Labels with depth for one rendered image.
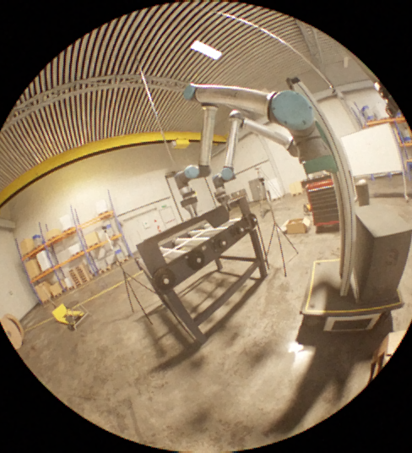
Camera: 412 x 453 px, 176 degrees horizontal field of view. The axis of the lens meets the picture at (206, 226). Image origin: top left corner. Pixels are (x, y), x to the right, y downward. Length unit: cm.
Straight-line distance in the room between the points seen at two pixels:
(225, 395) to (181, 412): 38
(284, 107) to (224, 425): 168
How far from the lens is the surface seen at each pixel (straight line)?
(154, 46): 769
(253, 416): 124
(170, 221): 1075
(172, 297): 106
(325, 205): 284
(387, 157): 485
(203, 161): 99
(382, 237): 90
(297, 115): 53
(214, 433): 130
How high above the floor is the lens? 123
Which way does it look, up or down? 9 degrees down
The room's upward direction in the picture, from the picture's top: 21 degrees counter-clockwise
